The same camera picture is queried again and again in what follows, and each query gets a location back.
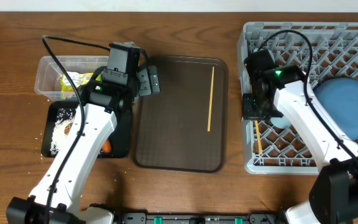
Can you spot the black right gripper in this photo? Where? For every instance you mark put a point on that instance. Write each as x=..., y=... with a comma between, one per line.
x=249, y=106

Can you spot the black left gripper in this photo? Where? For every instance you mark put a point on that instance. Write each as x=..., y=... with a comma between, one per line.
x=150, y=81

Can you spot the light blue cup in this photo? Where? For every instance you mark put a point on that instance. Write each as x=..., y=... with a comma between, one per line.
x=282, y=123

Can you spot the yellow green snack wrapper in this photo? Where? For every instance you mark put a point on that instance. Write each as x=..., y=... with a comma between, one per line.
x=79, y=79

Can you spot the wooden chopstick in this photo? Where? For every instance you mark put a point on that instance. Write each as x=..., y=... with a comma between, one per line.
x=210, y=101
x=256, y=123

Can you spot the pile of white rice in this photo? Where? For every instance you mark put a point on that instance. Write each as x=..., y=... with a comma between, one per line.
x=64, y=117

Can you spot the orange carrot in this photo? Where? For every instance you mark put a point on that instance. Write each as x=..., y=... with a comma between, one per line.
x=107, y=148

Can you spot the brown mushroom piece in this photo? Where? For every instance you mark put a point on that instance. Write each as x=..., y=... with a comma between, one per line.
x=67, y=129

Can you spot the dark blue plate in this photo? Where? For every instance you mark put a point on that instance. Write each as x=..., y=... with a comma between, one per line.
x=339, y=97

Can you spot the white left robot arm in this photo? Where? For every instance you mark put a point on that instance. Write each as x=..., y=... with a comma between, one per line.
x=56, y=198

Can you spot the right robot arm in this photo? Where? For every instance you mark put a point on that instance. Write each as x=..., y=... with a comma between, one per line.
x=278, y=92

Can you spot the grey dishwasher rack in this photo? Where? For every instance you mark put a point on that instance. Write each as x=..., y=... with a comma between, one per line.
x=335, y=54

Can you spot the black plastic tray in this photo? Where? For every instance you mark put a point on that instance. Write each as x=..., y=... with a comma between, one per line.
x=120, y=139

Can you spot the clear plastic bin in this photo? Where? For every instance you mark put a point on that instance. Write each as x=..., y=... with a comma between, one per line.
x=49, y=74

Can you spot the brown serving tray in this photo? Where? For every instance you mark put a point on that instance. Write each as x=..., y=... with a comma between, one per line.
x=172, y=124

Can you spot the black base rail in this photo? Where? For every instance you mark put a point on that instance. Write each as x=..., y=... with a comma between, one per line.
x=197, y=219

